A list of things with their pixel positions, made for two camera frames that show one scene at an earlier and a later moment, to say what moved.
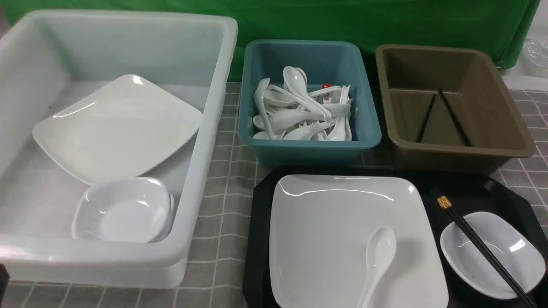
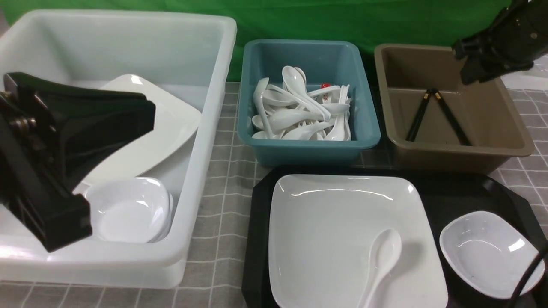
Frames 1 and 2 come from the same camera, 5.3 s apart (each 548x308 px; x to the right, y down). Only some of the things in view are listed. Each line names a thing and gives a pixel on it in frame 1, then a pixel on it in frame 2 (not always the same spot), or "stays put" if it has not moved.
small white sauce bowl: (519, 256) stays put
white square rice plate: (319, 227) stays put
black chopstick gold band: (446, 202) -> (410, 134)
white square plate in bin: (123, 129) stays put
